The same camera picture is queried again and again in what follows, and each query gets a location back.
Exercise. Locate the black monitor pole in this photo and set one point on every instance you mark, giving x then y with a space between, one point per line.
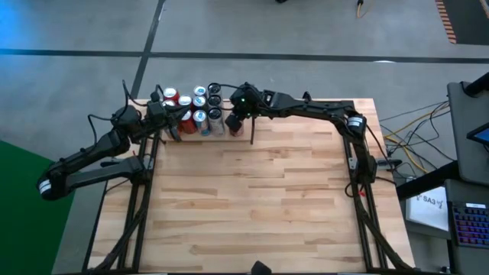
477 86

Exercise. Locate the black mat orange striped edge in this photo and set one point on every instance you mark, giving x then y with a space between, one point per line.
470 23

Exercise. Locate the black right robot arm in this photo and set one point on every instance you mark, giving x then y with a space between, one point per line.
317 109

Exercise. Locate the backlit computer keyboard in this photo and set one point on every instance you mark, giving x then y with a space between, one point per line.
471 225

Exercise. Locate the black aluminium rig frame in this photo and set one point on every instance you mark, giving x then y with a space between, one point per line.
142 195

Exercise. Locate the black power adapter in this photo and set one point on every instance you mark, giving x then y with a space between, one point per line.
389 163

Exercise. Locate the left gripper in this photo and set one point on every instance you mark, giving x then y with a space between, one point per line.
160 114

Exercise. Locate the green floor mat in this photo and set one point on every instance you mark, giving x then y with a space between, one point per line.
30 229

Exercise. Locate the grey metal bracket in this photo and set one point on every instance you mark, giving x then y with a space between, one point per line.
352 164

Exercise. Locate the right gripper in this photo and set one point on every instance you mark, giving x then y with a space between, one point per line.
242 105

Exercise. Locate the dark grey desk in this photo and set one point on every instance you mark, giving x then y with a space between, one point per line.
466 191

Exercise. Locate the small display screen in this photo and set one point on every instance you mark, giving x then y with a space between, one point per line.
482 134

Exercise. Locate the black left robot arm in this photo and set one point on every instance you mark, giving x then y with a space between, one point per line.
88 156

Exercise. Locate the white SA3 label sheet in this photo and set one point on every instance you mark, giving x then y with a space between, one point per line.
428 214

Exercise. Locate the black desk bar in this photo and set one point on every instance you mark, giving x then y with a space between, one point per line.
424 179

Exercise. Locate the black shelf divider plate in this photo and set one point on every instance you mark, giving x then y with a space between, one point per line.
252 130

